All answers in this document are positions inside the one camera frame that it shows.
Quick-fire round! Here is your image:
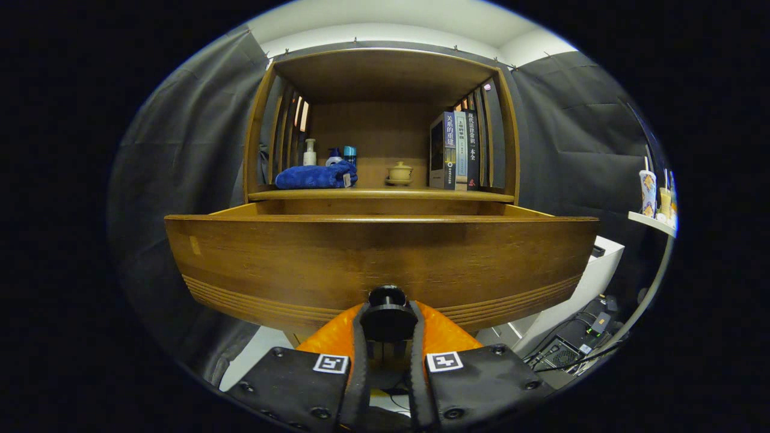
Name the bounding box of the black computer case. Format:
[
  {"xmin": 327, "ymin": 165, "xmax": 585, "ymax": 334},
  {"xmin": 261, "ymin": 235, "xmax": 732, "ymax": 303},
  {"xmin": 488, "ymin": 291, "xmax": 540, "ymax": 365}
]
[{"xmin": 532, "ymin": 337, "xmax": 587, "ymax": 373}]

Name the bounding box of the grey metal pole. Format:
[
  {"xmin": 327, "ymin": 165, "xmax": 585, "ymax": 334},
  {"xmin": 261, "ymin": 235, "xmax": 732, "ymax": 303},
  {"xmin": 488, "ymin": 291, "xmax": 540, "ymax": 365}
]
[{"xmin": 602, "ymin": 235, "xmax": 674, "ymax": 357}]

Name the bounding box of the printed paper cup with straw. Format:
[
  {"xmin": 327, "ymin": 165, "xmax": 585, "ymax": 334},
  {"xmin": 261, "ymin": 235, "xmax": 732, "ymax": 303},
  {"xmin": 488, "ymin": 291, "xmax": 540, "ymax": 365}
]
[{"xmin": 638, "ymin": 158, "xmax": 658, "ymax": 218}]

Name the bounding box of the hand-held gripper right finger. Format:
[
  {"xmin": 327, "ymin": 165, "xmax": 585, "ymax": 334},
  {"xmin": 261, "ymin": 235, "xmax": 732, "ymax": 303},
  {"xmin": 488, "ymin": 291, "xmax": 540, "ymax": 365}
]
[{"xmin": 404, "ymin": 301, "xmax": 555, "ymax": 433}]

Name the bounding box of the brown wooden drawer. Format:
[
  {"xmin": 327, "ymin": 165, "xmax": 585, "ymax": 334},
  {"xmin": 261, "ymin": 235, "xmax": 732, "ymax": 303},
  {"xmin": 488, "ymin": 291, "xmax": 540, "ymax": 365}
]
[{"xmin": 164, "ymin": 201, "xmax": 600, "ymax": 346}]

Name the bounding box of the beige lidded teacup with saucer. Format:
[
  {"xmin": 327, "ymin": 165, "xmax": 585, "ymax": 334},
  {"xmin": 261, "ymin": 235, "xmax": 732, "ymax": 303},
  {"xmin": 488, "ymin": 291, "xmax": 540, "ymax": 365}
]
[{"xmin": 386, "ymin": 161, "xmax": 414, "ymax": 186}]

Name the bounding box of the folded blue towel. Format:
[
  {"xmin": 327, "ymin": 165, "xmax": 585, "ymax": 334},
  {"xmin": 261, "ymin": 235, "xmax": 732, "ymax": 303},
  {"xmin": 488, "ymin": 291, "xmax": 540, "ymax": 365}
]
[{"xmin": 275, "ymin": 160, "xmax": 359, "ymax": 190}]

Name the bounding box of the white wall shelf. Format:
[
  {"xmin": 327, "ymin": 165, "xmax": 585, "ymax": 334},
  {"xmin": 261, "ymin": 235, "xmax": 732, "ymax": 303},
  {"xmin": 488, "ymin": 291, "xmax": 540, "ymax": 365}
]
[{"xmin": 627, "ymin": 210, "xmax": 679, "ymax": 238}]

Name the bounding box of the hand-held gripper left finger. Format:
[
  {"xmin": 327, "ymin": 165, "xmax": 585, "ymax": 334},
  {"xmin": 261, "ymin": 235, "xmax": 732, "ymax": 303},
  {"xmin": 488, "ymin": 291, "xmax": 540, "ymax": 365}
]
[{"xmin": 226, "ymin": 302, "xmax": 374, "ymax": 433}]

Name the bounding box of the blue spine book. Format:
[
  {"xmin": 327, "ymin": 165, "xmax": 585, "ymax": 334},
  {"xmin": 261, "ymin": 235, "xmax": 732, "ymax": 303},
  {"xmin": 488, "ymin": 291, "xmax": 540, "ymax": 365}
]
[{"xmin": 429, "ymin": 112, "xmax": 458, "ymax": 191}]

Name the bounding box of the wooden countertop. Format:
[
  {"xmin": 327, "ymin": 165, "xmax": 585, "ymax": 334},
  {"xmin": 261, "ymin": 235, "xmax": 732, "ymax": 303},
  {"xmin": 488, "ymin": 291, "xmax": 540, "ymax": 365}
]
[{"xmin": 248, "ymin": 185, "xmax": 516, "ymax": 203}]

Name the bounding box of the black spine book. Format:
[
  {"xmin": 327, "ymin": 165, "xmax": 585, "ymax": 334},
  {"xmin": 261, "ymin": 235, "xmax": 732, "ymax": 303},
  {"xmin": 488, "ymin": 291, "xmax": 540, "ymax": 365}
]
[{"xmin": 466, "ymin": 109, "xmax": 481, "ymax": 191}]

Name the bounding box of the black round drawer knob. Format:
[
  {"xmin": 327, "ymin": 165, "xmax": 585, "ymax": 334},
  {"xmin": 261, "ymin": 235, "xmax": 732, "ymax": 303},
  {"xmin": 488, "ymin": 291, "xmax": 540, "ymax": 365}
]
[{"xmin": 360, "ymin": 285, "xmax": 419, "ymax": 343}]

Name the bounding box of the white side cabinet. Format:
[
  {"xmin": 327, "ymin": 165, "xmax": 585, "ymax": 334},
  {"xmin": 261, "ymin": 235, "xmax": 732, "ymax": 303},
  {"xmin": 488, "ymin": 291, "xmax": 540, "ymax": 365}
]
[{"xmin": 475, "ymin": 236, "xmax": 626, "ymax": 358}]

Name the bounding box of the orange drink cup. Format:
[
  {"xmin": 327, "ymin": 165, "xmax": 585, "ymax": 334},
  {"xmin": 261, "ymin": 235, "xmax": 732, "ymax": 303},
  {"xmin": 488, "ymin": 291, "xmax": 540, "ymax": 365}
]
[{"xmin": 659, "ymin": 170, "xmax": 673, "ymax": 221}]

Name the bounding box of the grey spine book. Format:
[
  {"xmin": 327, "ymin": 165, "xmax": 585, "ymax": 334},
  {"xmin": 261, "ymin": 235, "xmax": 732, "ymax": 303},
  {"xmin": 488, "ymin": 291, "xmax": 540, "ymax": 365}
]
[{"xmin": 454, "ymin": 111, "xmax": 470, "ymax": 191}]

